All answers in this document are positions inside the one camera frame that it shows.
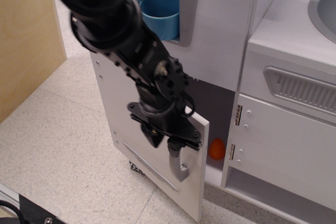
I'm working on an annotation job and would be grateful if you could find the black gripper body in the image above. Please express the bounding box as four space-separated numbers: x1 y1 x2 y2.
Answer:
127 102 202 151

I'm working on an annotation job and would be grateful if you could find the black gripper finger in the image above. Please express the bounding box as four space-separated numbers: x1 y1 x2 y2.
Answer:
141 123 164 148
167 137 185 158

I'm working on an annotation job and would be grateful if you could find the grey fridge door handle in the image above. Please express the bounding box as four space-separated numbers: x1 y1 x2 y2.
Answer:
169 155 189 182

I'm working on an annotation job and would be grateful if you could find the white low fridge door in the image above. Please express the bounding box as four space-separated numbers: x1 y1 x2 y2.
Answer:
90 53 209 222

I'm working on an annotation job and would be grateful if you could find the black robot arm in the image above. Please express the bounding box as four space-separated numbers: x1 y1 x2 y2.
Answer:
61 0 202 158

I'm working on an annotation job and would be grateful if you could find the white toy fridge cabinet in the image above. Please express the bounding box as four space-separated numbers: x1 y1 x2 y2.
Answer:
69 0 259 188

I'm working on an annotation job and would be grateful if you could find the aluminium extrusion foot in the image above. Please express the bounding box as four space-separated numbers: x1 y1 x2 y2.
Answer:
129 161 145 176

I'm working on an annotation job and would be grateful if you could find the orange toy fruit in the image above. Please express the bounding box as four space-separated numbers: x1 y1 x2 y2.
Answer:
208 138 226 161

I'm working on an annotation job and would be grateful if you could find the lower brass oven hinge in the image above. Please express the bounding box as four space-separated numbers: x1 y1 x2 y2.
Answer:
228 144 235 160

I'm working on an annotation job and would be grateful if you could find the brass oven hinge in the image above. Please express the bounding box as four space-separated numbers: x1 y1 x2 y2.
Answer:
234 104 242 126
228 144 235 160

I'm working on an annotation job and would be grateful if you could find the upper brass oven hinge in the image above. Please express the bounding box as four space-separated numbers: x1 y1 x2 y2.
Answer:
234 104 242 126

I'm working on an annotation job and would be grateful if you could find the white toy oven cabinet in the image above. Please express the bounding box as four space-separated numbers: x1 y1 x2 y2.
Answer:
222 0 335 223

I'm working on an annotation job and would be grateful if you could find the blue plastic cup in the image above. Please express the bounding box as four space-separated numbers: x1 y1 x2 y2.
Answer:
138 0 180 41

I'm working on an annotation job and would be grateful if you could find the grey vent panel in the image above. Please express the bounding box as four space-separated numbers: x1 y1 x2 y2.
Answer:
263 66 335 115

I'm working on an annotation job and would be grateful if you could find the light plywood panel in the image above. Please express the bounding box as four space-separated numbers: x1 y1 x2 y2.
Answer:
1 0 66 121

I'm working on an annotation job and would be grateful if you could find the grey sink basin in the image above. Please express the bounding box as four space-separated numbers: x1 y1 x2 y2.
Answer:
308 0 335 43

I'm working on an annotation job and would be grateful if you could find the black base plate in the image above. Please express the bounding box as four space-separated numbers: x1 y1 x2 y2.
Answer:
19 195 65 224

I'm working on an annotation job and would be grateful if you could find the aluminium rail bottom left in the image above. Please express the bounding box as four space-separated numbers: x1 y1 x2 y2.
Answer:
0 183 20 218

